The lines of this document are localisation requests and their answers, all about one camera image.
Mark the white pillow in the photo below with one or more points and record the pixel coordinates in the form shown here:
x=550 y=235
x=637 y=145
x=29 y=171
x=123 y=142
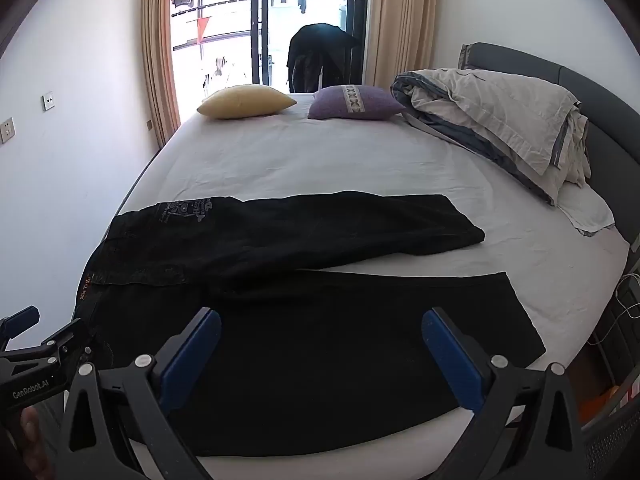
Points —
x=587 y=210

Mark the purple patterned pillow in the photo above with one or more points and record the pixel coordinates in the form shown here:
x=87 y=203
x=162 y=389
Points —
x=350 y=105

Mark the balcony railing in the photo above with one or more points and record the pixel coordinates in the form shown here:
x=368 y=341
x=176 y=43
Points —
x=220 y=37

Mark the dark bedside cabinet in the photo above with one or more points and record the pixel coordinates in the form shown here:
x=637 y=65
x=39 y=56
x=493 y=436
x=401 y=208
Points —
x=625 y=345

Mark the person's left hand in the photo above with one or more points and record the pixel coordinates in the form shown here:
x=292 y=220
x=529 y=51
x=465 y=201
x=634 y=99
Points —
x=35 y=440

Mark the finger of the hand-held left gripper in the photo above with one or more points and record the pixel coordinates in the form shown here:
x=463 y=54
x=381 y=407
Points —
x=22 y=319
x=67 y=337

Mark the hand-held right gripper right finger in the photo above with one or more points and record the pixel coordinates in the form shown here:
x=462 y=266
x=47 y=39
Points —
x=452 y=360

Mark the beige curtain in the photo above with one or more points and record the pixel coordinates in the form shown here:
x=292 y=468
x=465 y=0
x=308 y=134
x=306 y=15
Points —
x=157 y=50
x=400 y=20

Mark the orange box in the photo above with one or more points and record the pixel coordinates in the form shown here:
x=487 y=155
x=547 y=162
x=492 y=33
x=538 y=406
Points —
x=600 y=405

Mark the white wall socket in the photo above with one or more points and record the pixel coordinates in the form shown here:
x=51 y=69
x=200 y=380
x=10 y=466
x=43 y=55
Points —
x=7 y=130

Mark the black pants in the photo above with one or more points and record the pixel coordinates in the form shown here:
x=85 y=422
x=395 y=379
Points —
x=300 y=350

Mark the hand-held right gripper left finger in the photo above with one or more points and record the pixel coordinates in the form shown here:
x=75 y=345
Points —
x=192 y=355

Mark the beige and grey folded duvet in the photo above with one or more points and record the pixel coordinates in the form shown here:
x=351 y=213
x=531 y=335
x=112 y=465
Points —
x=500 y=110

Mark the black balcony door frame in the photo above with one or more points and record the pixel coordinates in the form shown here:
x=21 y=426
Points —
x=259 y=20

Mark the grey padded headboard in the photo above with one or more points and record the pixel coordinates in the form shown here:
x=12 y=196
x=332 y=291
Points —
x=600 y=100

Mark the bed with white sheet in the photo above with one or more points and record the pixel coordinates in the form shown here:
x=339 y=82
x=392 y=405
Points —
x=325 y=160

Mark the orange triangular flag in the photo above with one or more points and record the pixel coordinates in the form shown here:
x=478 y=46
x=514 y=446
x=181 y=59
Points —
x=202 y=27

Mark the yellow pillow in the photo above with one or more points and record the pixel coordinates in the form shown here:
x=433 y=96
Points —
x=245 y=101

